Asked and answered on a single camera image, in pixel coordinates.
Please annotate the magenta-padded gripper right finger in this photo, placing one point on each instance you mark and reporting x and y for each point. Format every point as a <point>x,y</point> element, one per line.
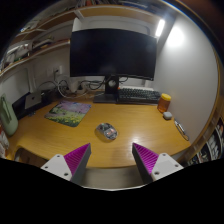
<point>146,159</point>

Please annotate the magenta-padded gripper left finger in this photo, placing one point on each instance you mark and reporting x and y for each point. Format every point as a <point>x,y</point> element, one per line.
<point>77,160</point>

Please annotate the transparent computer mouse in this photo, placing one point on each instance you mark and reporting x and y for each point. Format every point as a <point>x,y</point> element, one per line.
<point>106,131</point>

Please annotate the floral print mouse pad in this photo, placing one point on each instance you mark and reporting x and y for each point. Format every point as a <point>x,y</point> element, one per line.
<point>68,113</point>

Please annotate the pen with dark clip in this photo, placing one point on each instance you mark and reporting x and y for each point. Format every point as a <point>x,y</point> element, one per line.
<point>181,130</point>

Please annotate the small white earbud case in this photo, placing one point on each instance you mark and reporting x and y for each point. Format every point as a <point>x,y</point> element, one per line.
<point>167,115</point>

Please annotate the orange jar with yellow lid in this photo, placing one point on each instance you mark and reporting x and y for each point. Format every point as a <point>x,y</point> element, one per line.
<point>164,104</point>

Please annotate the black keyboard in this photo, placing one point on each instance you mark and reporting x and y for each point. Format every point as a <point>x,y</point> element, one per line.
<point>140,95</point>

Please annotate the wooden bookshelf unit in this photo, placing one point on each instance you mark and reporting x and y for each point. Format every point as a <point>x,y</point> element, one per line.
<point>213,143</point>

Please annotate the white power strip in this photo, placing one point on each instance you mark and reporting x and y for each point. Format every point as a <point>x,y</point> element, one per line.
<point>76,86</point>

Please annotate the silver laptop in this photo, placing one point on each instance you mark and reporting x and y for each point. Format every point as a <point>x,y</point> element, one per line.
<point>33,100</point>

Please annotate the black laptop case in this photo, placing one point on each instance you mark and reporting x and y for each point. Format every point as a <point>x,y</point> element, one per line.
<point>20,108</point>

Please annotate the pale green bag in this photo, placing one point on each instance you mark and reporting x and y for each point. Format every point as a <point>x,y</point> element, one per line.
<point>8,116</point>

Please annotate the black computer monitor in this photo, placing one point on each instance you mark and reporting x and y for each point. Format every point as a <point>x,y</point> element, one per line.
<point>113,53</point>

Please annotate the bright ceiling light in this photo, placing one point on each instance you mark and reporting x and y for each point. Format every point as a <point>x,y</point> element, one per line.
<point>160,27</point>

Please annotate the white wall socket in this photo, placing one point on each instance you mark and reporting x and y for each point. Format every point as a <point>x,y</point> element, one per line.
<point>57,70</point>

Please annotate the wooden wall shelf unit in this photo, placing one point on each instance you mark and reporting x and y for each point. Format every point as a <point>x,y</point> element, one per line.
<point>43,43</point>

